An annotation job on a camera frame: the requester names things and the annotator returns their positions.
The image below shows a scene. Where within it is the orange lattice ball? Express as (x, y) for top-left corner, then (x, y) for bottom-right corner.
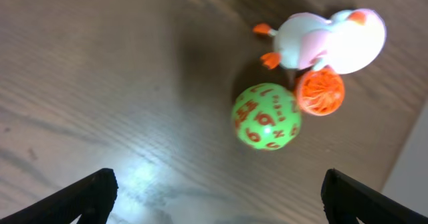
(294, 67), (345, 116)

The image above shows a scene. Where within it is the green ball with numbers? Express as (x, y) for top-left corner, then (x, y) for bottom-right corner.
(231, 83), (302, 151)

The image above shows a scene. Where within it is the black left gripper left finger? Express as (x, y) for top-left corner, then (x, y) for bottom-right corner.
(1, 168), (118, 224)

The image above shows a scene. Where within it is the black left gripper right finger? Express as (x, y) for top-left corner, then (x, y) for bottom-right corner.
(321, 169), (427, 224)

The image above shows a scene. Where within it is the pink white duck toy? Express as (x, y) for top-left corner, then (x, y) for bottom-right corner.
(253, 9), (387, 75)

